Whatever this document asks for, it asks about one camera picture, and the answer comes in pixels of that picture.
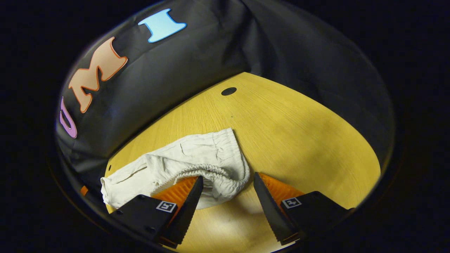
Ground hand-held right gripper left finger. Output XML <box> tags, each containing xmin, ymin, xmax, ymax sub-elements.
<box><xmin>108</xmin><ymin>176</ymin><xmax>204</xmax><ymax>247</ymax></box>

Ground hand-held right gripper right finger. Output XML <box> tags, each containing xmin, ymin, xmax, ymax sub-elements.
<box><xmin>253</xmin><ymin>171</ymin><xmax>355</xmax><ymax>246</ymax></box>

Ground white jeans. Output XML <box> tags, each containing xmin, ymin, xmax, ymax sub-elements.
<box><xmin>100</xmin><ymin>128</ymin><xmax>251</xmax><ymax>210</ymax></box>

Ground black backdrop cloth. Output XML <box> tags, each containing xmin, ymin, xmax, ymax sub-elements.
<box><xmin>56</xmin><ymin>0</ymin><xmax>396</xmax><ymax>183</ymax></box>

